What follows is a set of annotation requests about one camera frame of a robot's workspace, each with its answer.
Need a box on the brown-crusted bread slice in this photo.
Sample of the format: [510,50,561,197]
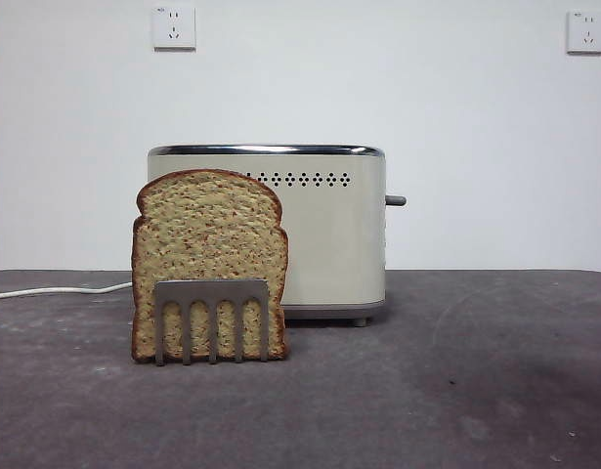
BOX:
[131,168,290,364]

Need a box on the cream and steel toaster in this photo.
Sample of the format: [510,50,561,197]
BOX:
[147,144,388,328]

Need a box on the steel toast rack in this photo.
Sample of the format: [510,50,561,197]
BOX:
[153,277,271,367]

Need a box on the white wall socket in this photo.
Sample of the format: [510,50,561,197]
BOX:
[151,5,197,53]
[566,10,601,56]

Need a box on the white power cable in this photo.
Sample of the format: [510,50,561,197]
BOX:
[0,280,135,301]

